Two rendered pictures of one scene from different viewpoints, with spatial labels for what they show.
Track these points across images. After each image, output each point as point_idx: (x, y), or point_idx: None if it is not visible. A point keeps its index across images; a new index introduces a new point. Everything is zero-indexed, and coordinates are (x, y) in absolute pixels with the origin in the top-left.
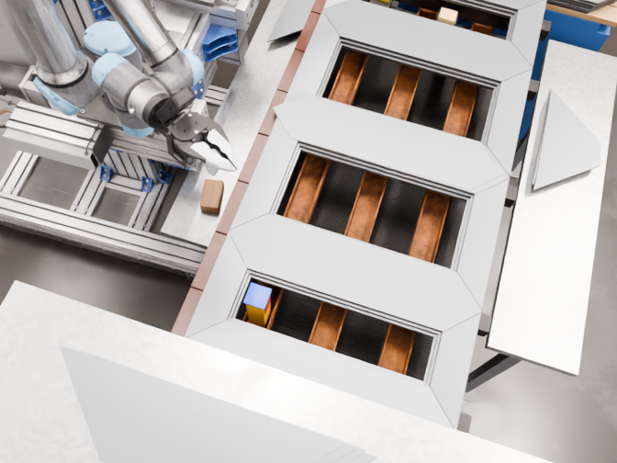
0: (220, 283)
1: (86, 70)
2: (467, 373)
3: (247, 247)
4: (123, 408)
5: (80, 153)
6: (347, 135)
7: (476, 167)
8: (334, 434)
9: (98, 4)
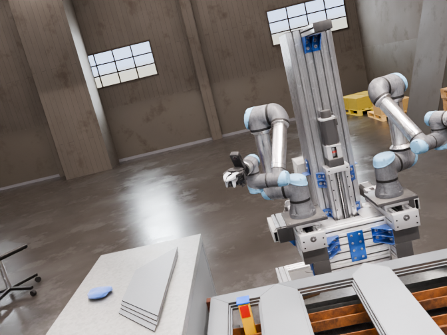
0: (245, 293)
1: None
2: None
3: (271, 292)
4: (157, 265)
5: (273, 230)
6: (377, 289)
7: None
8: (162, 316)
9: (320, 179)
